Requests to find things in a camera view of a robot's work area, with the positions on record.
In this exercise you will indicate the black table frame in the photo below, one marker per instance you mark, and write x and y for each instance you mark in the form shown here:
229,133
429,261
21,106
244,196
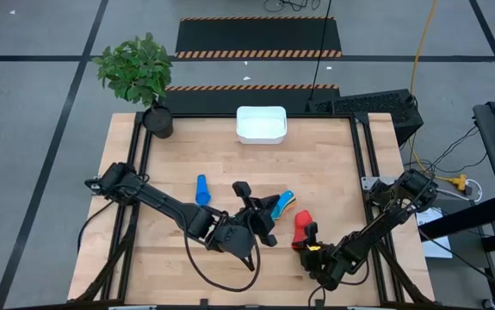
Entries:
208,115

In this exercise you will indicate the white paper sheet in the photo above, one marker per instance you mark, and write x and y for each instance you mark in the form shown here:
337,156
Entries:
438,245

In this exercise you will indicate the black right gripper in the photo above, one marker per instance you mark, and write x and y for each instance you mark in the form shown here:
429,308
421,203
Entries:
324,267

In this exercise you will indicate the black plant pot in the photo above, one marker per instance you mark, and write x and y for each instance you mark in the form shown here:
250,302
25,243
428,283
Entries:
159,122

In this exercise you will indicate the teal measuring cup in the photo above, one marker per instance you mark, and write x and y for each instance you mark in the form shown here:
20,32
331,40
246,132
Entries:
283,204

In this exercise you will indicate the black computer case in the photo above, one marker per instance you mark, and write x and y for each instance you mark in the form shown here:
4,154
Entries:
367,112

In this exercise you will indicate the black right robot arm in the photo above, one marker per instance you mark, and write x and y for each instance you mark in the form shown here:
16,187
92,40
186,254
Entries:
385,215

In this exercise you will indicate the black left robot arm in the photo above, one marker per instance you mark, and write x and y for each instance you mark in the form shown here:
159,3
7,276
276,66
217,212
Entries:
161,202

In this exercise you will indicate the small blue measuring cup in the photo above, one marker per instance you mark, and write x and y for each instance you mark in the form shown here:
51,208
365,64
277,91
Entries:
202,194

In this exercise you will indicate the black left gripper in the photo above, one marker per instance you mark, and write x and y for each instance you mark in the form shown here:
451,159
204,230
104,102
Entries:
260,224

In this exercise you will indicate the black hazard-striped floor mat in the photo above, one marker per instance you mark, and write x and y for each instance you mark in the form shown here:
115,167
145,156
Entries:
251,99
258,36

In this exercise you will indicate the white plastic basket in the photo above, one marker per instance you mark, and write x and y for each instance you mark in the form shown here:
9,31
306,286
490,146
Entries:
261,125

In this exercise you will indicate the green leafy small tree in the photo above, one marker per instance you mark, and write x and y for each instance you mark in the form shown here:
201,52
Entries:
137,69

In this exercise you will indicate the silver aluminium bracket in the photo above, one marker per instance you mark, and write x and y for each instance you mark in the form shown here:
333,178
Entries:
376,181

